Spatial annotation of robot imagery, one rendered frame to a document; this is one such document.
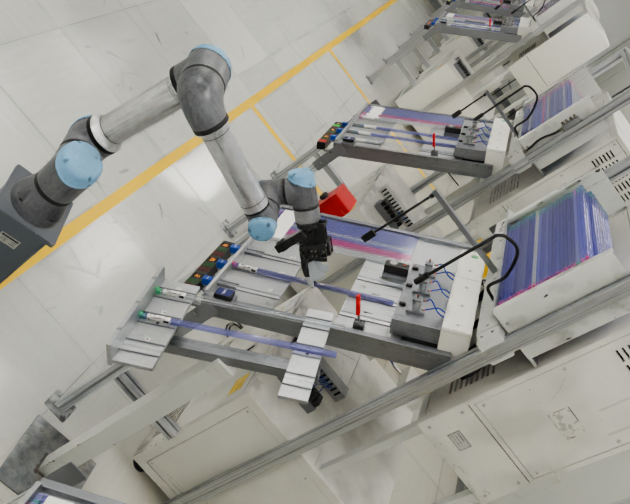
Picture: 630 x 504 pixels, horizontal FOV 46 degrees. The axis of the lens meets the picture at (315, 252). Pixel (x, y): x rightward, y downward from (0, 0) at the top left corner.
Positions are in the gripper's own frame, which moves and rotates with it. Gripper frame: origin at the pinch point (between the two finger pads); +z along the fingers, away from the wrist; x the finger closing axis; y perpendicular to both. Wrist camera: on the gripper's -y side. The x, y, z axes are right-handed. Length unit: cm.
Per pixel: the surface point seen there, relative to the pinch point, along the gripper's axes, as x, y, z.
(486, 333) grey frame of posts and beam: -22, 53, 3
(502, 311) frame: -22, 57, -4
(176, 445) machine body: -21, -47, 48
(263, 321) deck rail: -20.9, -8.1, 1.5
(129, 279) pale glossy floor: 43, -93, 21
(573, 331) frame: -22, 74, 2
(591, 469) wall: 110, 84, 157
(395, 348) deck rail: -20.8, 28.7, 9.1
